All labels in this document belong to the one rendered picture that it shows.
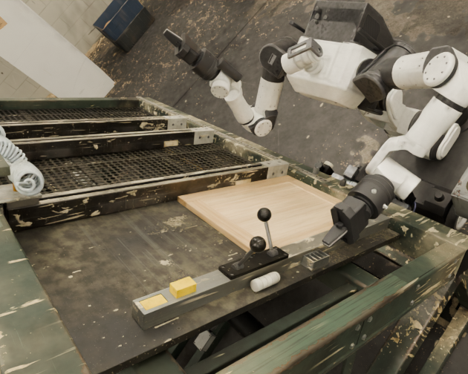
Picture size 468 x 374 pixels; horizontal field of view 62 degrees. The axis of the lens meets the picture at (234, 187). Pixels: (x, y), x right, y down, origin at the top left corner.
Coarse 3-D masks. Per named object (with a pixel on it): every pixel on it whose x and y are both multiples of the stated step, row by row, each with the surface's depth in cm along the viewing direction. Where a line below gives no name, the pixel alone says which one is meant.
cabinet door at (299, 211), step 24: (216, 192) 141; (240, 192) 144; (264, 192) 148; (288, 192) 151; (312, 192) 154; (216, 216) 123; (240, 216) 126; (288, 216) 131; (312, 216) 134; (240, 240) 111; (288, 240) 115
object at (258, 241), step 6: (252, 240) 85; (258, 240) 85; (264, 240) 85; (252, 246) 85; (258, 246) 84; (264, 246) 85; (252, 252) 88; (258, 252) 85; (246, 258) 89; (234, 264) 92; (240, 264) 91
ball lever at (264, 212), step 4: (264, 208) 100; (260, 212) 99; (264, 212) 99; (268, 212) 99; (260, 216) 99; (264, 216) 99; (268, 216) 99; (260, 220) 100; (264, 220) 100; (264, 224) 100; (268, 228) 100; (268, 232) 100; (268, 236) 100; (268, 240) 100; (268, 244) 101; (272, 244) 100; (272, 248) 100; (268, 252) 100; (272, 252) 99; (276, 252) 100; (272, 256) 99
